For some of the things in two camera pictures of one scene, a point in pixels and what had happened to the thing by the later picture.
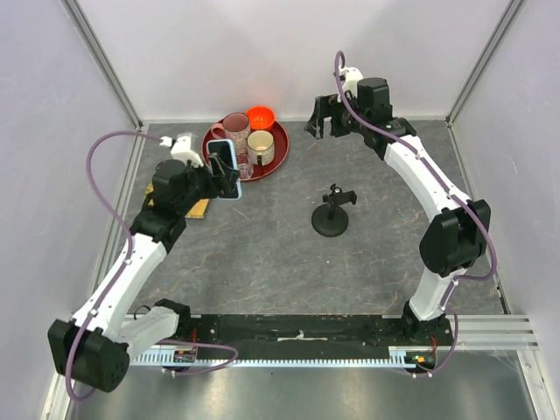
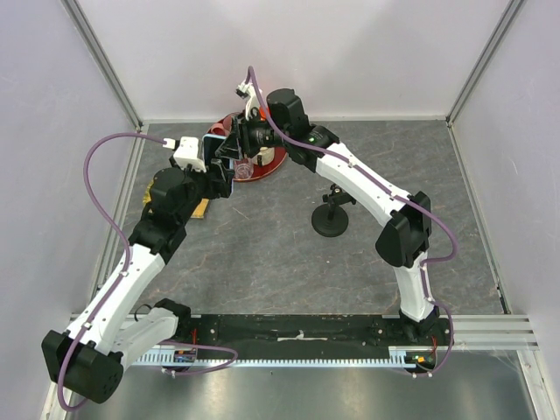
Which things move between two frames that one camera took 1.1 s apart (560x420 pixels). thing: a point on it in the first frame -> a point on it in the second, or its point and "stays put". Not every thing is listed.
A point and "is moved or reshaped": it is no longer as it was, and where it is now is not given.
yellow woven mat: (197, 212) stays put
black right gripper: (325, 107) -> (240, 133)
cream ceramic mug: (261, 147) stays put
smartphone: (224, 167) is moved or reshaped
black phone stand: (330, 220) stays put
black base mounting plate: (314, 331) stays put
